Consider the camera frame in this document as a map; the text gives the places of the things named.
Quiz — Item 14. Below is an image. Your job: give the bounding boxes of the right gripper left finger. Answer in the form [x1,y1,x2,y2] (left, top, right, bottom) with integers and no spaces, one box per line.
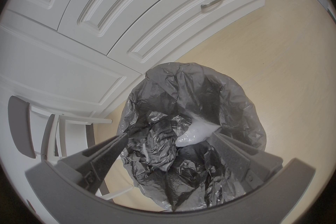
[56,132,129,192]

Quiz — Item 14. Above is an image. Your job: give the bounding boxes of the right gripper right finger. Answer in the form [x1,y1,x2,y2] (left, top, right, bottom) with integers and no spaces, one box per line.
[210,132,284,193]

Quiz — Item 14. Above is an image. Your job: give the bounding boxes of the black plastic bag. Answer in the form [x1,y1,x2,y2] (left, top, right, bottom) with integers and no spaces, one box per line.
[116,61,268,212]

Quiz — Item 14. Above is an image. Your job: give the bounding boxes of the crumpled white paper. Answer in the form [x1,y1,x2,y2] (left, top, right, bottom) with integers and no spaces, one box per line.
[175,110,221,148]

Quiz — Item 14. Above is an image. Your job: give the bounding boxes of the white chair grey cushions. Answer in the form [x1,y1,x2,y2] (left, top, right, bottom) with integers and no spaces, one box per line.
[8,96,132,201]

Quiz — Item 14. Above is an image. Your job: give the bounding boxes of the white wardrobe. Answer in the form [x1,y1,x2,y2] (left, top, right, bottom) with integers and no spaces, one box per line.
[0,0,269,124]

